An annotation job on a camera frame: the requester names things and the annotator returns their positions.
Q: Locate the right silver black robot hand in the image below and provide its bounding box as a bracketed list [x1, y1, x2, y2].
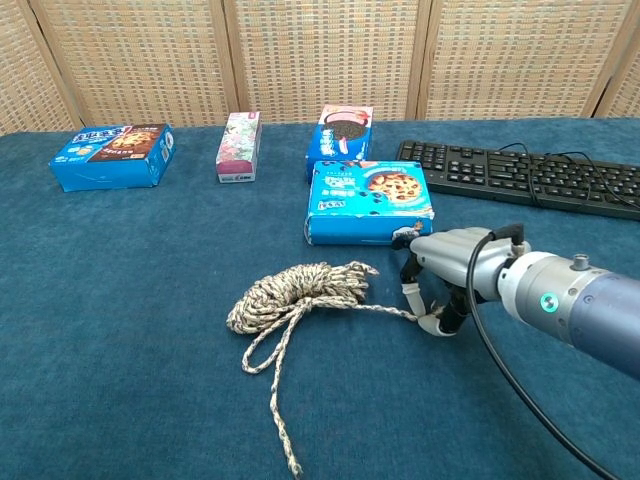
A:
[391, 227, 514, 337]

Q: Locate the beige braided rope bundle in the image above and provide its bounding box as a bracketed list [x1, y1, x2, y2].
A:
[226, 260, 441, 477]

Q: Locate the black computer keyboard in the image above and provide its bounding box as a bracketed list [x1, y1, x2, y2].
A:
[394, 139, 640, 222]

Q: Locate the light blue cookie box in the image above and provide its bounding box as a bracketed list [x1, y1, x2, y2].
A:
[304, 159, 437, 247]

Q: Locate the pink blue Oreo box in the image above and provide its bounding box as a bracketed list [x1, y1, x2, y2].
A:
[305, 104, 375, 181]

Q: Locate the pink floral narrow box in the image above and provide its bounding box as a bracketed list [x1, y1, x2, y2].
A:
[215, 110, 263, 184]

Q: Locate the woven bamboo folding screen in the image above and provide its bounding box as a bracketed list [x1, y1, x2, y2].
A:
[0, 0, 640, 137]

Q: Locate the blue table cloth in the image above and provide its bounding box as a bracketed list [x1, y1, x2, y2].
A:
[0, 117, 640, 480]

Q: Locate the blue brown cookie box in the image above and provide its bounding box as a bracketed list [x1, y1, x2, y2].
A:
[48, 123, 176, 193]

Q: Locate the black right hand cable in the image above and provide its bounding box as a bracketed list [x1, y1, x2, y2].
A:
[465, 223, 622, 480]

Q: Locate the black keyboard cable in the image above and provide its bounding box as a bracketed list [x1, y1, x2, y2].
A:
[499, 143, 640, 211]

